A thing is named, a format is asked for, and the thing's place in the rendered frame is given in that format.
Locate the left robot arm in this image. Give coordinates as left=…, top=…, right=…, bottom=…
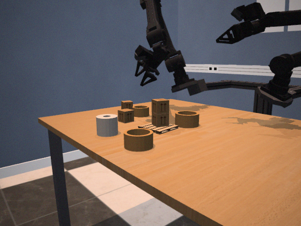
left=231, top=2, right=301, bottom=101

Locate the small wooden pallet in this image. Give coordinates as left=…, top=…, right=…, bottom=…
left=138, top=123, right=178, bottom=135

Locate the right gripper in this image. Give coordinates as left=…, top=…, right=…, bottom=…
left=135, top=60, right=162, bottom=86

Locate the grey cylinder with pale top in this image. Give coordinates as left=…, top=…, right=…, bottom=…
left=96, top=114, right=118, bottom=137

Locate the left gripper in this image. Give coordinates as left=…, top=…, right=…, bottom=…
left=216, top=24, right=254, bottom=44

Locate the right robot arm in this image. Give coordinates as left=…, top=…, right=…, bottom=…
left=134, top=0, right=195, bottom=88

